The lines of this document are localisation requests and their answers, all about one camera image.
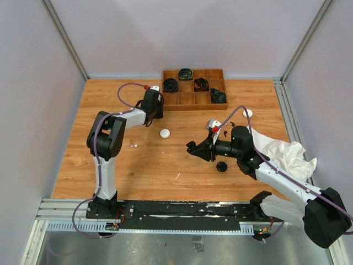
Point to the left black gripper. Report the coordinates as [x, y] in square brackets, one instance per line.
[160, 114]

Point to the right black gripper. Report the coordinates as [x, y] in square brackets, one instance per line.
[204, 149]

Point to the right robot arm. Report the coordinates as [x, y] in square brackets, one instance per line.
[319, 212]

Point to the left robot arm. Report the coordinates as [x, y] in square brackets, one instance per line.
[105, 142]

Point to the white charging case centre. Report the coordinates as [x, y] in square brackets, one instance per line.
[165, 133]

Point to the white charging case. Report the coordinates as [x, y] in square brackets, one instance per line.
[247, 113]
[165, 133]

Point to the white charging case right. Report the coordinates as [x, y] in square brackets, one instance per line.
[247, 113]

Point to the wooden compartment tray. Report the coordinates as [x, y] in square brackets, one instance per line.
[194, 89]

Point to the crumpled white cloth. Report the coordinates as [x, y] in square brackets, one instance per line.
[287, 155]

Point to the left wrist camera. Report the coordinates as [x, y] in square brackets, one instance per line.
[156, 88]

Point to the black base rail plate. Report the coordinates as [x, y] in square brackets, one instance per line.
[176, 215]

